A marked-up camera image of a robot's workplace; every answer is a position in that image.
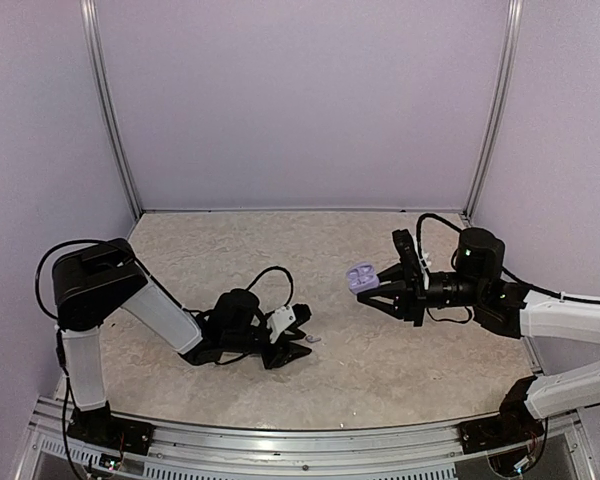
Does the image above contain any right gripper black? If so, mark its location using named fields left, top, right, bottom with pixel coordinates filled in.
left=358, top=261, right=486, bottom=326

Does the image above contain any purple round charging case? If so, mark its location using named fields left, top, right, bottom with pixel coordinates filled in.
left=345, top=262, right=380, bottom=295

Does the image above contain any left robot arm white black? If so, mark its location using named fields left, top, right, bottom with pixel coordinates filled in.
left=51, top=238, right=312, bottom=445

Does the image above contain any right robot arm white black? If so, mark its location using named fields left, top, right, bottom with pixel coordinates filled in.
left=346, top=227, right=600, bottom=444

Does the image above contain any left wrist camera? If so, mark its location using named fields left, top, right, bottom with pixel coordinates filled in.
left=266, top=303, right=312, bottom=343

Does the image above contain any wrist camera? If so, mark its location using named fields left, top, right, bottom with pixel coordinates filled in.
left=392, top=229, right=429, bottom=281
left=266, top=303, right=312, bottom=343

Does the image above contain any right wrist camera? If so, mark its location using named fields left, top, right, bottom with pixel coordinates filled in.
left=392, top=229, right=429, bottom=281

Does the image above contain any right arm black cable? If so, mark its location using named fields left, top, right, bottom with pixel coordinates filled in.
left=414, top=212, right=600, bottom=324

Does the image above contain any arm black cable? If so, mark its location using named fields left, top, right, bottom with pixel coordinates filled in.
left=414, top=212, right=600, bottom=324
left=34, top=238, right=297, bottom=371

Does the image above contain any front aluminium rail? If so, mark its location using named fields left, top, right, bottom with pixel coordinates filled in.
left=9, top=407, right=599, bottom=480

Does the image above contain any right aluminium frame post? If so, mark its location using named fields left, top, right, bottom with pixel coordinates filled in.
left=463, top=0, right=524, bottom=222

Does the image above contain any aluminium frame post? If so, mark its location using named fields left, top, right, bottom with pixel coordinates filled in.
left=463, top=0, right=524, bottom=222
left=80, top=0, right=144, bottom=221

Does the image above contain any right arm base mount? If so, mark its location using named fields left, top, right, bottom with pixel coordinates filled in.
left=457, top=375, right=546, bottom=454

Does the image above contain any left aluminium frame post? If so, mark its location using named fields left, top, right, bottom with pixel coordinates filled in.
left=80, top=0, right=144, bottom=221

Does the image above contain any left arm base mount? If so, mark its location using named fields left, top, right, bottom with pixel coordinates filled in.
left=67, top=402, right=155, bottom=456

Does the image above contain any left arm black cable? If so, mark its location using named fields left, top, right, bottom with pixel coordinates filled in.
left=34, top=238, right=297, bottom=371

